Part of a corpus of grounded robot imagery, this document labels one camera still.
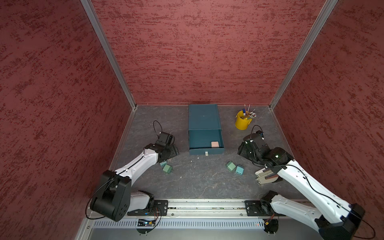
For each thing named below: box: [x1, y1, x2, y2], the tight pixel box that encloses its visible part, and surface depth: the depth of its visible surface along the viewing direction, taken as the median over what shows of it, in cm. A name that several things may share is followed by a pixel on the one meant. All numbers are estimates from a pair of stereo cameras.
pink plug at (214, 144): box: [211, 141, 219, 148], surface depth 81 cm
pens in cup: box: [241, 104, 257, 119], surface depth 105 cm
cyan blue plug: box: [235, 165, 245, 176], surface depth 87 cm
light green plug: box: [226, 160, 236, 172], surface depth 89 cm
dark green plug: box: [162, 164, 174, 174], surface depth 87 cm
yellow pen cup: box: [235, 110, 253, 131], surface depth 103 cm
